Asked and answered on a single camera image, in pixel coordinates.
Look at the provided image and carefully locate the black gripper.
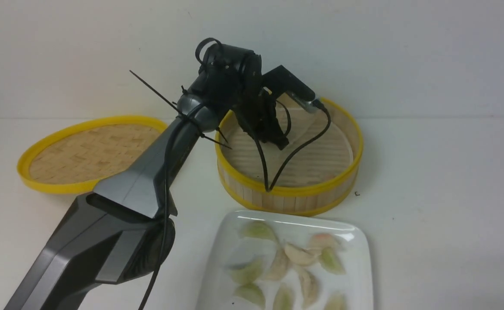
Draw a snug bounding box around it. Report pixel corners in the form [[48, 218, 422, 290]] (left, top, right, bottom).
[[234, 90, 289, 150]]

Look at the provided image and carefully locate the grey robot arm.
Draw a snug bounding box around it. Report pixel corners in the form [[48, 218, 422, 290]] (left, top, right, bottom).
[[5, 38, 292, 310]]

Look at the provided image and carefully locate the white rectangular plate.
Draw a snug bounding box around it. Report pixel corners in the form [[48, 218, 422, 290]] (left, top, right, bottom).
[[196, 211, 375, 310]]

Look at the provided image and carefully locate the yellow-rimmed bamboo steamer basket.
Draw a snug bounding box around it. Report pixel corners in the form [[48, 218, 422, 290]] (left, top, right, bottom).
[[216, 96, 364, 216]]

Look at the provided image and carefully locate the green dumpling top left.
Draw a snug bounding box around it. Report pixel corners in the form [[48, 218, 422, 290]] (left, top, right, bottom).
[[240, 220, 278, 244]]

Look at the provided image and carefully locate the green dumpling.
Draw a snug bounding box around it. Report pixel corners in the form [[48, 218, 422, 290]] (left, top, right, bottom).
[[318, 247, 346, 275], [272, 282, 295, 310], [240, 220, 278, 244], [233, 283, 266, 310], [228, 257, 264, 285], [323, 291, 347, 310]]

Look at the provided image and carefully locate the pink dumpling top right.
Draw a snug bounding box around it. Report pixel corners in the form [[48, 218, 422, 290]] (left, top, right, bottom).
[[308, 233, 343, 251]]

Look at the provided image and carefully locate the beige dumpling centre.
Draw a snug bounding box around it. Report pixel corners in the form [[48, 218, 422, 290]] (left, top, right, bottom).
[[283, 242, 321, 267]]

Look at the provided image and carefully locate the beige dumpling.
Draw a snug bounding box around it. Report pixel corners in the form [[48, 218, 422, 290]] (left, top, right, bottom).
[[261, 247, 291, 281], [283, 242, 321, 267], [294, 265, 319, 309]]

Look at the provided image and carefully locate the beige dumpling middle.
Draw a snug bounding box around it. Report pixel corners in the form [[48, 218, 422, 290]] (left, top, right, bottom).
[[261, 247, 291, 281]]

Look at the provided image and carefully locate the beige dumpling lower right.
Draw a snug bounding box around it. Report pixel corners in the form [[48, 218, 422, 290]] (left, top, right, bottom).
[[294, 265, 319, 309]]

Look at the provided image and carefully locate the green dumpling lower left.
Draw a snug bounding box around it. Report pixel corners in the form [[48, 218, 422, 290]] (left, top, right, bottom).
[[233, 283, 266, 310]]

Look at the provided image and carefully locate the green dumpling bottom centre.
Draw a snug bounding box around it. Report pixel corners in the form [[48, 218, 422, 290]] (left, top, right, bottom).
[[272, 282, 295, 310]]

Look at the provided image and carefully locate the green dumpling bottom right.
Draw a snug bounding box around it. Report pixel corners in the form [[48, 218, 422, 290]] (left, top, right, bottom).
[[323, 291, 347, 310]]

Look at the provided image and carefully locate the yellow-rimmed bamboo steamer lid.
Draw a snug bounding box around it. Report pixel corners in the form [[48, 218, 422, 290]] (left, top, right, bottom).
[[16, 115, 167, 194]]

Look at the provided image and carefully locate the black cable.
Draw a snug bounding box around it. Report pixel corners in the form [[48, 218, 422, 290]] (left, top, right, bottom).
[[138, 97, 332, 310]]

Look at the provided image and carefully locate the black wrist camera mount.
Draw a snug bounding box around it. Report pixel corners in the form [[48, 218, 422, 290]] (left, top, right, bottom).
[[262, 65, 319, 114]]

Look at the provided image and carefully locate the black cable tie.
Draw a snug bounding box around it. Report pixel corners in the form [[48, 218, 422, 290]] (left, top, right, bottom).
[[129, 69, 232, 149]]

